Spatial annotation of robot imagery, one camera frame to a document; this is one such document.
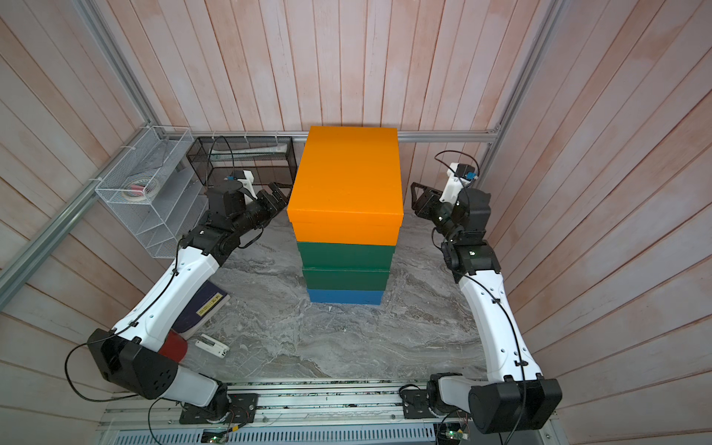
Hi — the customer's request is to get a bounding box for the blue shoebox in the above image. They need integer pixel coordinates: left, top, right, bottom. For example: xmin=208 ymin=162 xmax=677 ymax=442
xmin=307 ymin=289 xmax=385 ymax=306

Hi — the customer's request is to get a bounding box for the orange shoebox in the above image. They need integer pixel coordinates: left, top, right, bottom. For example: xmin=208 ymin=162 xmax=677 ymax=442
xmin=287 ymin=126 xmax=404 ymax=247

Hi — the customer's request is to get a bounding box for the small green shoebox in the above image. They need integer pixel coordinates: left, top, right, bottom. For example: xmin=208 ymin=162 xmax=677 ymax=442
xmin=302 ymin=268 xmax=390 ymax=291

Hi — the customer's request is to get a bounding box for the white small device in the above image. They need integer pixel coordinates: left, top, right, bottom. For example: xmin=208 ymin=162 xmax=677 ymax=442
xmin=196 ymin=334 xmax=230 ymax=359

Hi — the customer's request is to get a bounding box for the paper in mesh basket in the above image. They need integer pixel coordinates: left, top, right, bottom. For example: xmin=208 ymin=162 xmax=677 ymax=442
xmin=209 ymin=144 xmax=289 ymax=163

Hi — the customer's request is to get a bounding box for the large green shoebox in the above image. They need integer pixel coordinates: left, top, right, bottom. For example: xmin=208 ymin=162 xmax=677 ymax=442
xmin=298 ymin=242 xmax=396 ymax=270

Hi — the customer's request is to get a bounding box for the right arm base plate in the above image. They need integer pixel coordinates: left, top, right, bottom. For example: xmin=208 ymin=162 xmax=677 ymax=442
xmin=398 ymin=384 xmax=467 ymax=420

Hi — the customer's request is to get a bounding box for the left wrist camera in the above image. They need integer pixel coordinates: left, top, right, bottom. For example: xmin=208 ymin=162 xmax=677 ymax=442
xmin=225 ymin=170 xmax=256 ymax=201

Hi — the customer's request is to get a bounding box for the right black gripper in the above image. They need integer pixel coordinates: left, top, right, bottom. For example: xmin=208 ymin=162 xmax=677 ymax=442
xmin=413 ymin=184 xmax=463 ymax=250

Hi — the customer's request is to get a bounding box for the white wire shelf rack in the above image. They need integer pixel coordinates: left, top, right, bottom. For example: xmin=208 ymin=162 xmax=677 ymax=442
xmin=96 ymin=126 xmax=208 ymax=260

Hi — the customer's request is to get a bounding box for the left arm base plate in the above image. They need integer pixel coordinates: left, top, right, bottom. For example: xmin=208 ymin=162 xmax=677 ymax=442
xmin=179 ymin=393 xmax=259 ymax=426

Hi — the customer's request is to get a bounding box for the red pen cup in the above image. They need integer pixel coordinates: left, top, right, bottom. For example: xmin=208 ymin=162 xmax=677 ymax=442
xmin=159 ymin=330 xmax=188 ymax=363

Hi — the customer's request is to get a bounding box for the black mesh basket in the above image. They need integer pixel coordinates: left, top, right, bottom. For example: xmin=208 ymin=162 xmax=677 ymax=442
xmin=187 ymin=135 xmax=298 ymax=187

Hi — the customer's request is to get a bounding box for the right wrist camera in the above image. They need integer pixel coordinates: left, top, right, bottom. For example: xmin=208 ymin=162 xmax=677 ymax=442
xmin=439 ymin=162 xmax=478 ymax=204

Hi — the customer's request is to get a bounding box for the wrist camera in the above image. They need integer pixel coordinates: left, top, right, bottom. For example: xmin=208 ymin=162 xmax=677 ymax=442
xmin=225 ymin=170 xmax=256 ymax=201
xmin=439 ymin=162 xmax=478 ymax=204

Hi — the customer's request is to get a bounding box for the tape roll on shelf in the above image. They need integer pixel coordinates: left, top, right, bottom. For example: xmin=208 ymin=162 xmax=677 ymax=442
xmin=121 ymin=177 xmax=161 ymax=202

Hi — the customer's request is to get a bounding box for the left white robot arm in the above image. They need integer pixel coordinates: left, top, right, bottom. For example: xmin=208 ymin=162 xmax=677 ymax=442
xmin=85 ymin=178 xmax=289 ymax=424

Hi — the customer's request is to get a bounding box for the dark blue book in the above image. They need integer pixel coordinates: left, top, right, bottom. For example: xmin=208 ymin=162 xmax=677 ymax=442
xmin=172 ymin=281 xmax=230 ymax=339

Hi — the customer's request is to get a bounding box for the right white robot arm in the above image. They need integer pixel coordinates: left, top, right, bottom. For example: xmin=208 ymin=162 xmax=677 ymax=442
xmin=411 ymin=183 xmax=563 ymax=436

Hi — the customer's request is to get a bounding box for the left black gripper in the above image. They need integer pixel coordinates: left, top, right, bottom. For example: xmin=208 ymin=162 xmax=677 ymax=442
xmin=232 ymin=181 xmax=297 ymax=237

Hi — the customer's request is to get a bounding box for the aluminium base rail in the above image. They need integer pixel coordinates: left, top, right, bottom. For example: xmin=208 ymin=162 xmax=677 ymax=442
xmin=96 ymin=379 xmax=567 ymax=444

